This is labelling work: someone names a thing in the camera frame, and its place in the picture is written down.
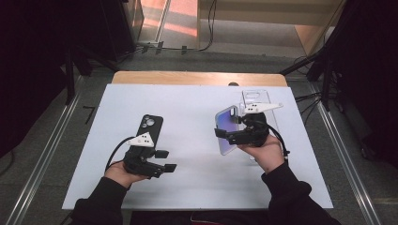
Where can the black tape mark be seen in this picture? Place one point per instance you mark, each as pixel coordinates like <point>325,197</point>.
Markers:
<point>90,112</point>

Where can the iridescent phone case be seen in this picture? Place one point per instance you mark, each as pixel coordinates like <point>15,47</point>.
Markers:
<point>225,120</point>

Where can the wooden table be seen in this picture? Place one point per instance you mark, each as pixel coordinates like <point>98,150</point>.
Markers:
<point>187,78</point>

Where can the person's left hand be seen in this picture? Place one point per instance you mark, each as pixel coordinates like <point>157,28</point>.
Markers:
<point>119,173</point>

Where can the black tripod stand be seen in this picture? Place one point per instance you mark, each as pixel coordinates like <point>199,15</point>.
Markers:
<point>325,72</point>

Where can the metal floor rail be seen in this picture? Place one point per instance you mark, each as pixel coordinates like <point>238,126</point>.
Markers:
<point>40,162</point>
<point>347,162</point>

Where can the person's black clothed torso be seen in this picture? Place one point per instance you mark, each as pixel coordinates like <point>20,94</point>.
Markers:
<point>187,218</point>

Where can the person's right hand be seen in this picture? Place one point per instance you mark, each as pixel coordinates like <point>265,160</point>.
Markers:
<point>269,154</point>

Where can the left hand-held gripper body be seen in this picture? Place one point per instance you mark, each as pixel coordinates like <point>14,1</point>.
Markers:
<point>139,159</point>

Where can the white table board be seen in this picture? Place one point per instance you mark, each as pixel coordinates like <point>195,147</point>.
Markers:
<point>194,109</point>

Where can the black curtain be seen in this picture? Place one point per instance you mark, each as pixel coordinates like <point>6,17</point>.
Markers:
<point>31,62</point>
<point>372,78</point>

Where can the black phone case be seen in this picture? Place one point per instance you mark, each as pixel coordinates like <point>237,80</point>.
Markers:
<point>153,125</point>

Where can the silver metal leg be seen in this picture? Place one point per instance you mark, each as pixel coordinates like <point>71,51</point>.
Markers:
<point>162,22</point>

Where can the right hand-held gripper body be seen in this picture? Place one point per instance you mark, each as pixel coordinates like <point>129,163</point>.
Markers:
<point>253,132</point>

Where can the light wooden shelf unit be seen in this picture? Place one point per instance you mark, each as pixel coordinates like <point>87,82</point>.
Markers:
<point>266,15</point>

